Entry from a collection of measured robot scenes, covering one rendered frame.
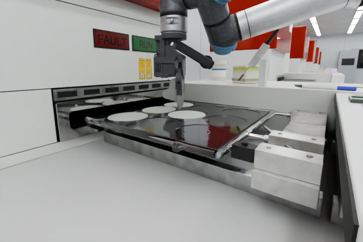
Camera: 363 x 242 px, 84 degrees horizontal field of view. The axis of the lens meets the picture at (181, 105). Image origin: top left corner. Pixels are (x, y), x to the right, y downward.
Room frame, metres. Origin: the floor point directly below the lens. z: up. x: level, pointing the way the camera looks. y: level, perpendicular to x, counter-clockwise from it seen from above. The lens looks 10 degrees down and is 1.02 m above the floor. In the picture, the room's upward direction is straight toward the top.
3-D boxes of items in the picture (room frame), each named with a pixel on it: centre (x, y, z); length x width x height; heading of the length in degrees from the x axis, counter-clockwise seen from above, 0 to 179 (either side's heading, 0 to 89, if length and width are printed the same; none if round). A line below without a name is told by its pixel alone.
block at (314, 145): (0.33, -0.19, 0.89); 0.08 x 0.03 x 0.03; 54
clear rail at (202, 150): (0.38, 0.09, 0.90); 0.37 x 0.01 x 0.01; 54
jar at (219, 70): (1.01, -0.19, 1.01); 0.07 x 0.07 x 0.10
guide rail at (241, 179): (0.40, 0.01, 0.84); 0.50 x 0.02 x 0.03; 54
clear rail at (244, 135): (0.42, -0.16, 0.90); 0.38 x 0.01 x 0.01; 144
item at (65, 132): (0.64, 0.16, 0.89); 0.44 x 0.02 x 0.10; 144
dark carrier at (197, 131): (0.53, -0.01, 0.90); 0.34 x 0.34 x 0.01; 54
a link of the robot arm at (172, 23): (0.58, 0.02, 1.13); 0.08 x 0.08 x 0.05
